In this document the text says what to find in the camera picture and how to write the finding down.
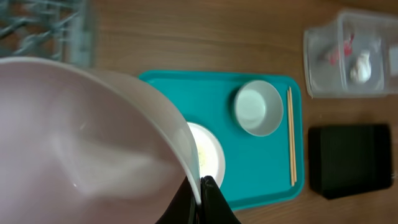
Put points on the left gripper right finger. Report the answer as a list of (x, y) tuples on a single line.
[(214, 208)]

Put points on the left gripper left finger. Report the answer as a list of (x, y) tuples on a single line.
[(182, 209)]

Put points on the small pink bowl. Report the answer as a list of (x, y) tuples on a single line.
[(83, 146)]

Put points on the white tissue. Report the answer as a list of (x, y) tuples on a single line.
[(361, 70)]

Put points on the red snack wrapper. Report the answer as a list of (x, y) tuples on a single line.
[(333, 56)]

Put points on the large white plate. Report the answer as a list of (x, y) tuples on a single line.
[(210, 153)]

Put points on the teal serving tray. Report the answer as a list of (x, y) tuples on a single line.
[(257, 168)]

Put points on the right wooden chopstick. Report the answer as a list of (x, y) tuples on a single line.
[(293, 133)]

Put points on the wooden chopstick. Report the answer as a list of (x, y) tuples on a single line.
[(293, 133), (291, 147)]

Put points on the grey bowl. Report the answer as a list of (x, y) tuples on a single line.
[(258, 108)]

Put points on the left wooden chopstick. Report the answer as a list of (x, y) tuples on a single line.
[(291, 147)]

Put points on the black plastic tray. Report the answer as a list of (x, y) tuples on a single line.
[(349, 159)]

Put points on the clear plastic bin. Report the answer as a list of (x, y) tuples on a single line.
[(375, 32)]

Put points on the grey plastic dish rack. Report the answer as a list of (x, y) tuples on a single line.
[(62, 31)]

